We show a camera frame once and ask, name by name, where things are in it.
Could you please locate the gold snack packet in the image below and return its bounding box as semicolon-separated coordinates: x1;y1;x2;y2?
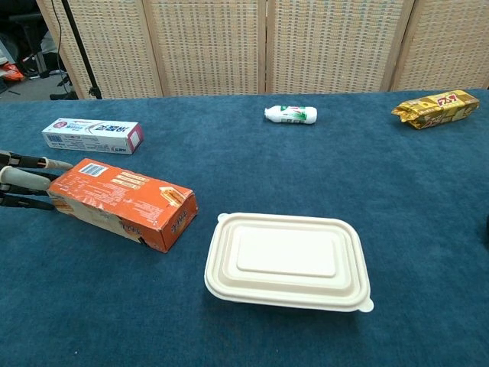
390;89;481;131

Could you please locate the orange snack box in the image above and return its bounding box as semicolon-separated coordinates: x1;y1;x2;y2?
47;158;199;254

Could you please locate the beige lidded food container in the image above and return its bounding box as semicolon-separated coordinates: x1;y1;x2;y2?
203;212;375;313

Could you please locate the white toothpaste box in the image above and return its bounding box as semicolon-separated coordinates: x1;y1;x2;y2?
41;117;144;156

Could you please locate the orange object on floor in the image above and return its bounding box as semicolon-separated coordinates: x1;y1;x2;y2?
2;63;26;82

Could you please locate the small white bottle green label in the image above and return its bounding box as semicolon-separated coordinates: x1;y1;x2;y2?
264;104;319;126

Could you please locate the woven wooden folding screen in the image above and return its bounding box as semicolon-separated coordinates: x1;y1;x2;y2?
36;0;489;99

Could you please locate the black tripod stand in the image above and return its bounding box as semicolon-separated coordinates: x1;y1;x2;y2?
60;0;103;100

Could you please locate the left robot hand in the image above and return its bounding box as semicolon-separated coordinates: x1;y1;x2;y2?
0;150;74;212

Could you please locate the blue table cloth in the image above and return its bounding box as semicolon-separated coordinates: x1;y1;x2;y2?
0;88;489;367

